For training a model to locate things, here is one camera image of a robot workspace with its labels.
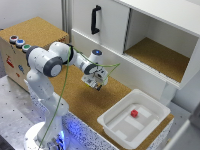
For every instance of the pink block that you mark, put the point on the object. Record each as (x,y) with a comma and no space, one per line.
(134,113)

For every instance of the blue button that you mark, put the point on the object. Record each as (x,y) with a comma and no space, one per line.
(20,42)

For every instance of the red button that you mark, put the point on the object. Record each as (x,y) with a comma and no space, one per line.
(13,39)

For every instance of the white cabinet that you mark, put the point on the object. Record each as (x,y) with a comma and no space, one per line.
(156,20)

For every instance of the white sliding door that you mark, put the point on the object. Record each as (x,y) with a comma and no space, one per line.
(110,26)

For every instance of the white plastic box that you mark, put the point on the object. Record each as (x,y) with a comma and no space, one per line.
(133,128)

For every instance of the wooden drawer box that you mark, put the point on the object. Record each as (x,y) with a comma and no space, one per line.
(33,31)

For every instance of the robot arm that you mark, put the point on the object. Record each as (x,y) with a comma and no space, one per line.
(43,60)

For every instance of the green button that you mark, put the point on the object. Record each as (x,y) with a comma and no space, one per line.
(26,47)

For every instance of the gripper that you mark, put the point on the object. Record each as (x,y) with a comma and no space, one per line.
(96,76)

